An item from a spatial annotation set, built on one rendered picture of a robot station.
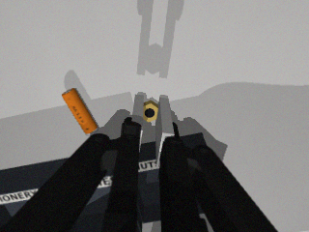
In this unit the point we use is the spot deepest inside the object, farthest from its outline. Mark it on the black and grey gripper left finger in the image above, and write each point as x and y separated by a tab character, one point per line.
58	203

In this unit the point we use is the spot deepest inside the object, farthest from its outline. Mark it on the brass hex nut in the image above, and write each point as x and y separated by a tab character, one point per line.
150	111

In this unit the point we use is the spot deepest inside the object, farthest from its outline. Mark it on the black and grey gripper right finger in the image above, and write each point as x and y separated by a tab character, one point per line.
225	203

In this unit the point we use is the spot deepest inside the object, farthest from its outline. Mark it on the dark grey three-compartment bin rack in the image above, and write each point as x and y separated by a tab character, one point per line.
18	184

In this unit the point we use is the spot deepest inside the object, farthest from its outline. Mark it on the orange aa battery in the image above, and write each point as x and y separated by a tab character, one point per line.
80	112

